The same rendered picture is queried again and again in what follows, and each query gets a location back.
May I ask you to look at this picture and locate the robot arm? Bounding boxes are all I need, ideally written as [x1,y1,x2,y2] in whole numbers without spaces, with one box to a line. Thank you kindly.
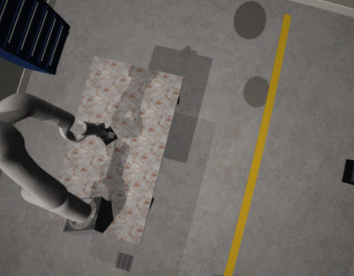
[0,92,115,229]

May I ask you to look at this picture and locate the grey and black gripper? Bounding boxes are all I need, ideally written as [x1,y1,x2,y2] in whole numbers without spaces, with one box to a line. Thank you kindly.
[92,123,108,138]

